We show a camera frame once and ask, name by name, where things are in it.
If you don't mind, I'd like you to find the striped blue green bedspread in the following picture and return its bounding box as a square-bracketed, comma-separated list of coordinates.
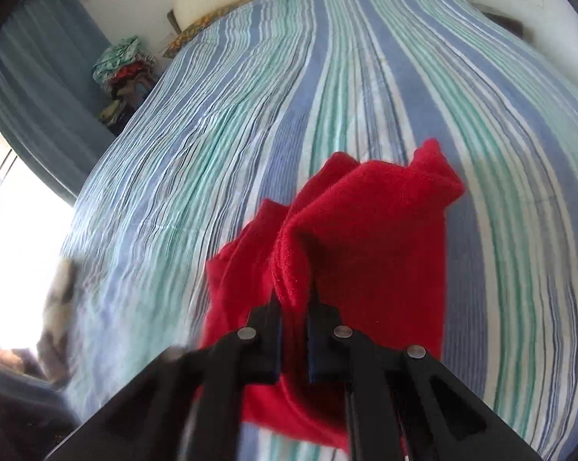
[63, 0, 578, 460]

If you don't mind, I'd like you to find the pile of clothes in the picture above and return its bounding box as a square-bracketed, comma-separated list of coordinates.
[92, 35, 157, 135]

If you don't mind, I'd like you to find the red rabbit sweater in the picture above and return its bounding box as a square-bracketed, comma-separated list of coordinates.
[202, 139, 464, 448]

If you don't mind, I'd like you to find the dark bedside table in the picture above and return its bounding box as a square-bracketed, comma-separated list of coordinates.
[472, 2, 533, 44]

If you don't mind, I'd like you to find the patterned beige cushion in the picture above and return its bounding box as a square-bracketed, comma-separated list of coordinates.
[37, 258, 77, 386]

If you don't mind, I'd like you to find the blue-grey curtain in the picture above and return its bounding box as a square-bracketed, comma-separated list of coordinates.
[0, 0, 115, 204]

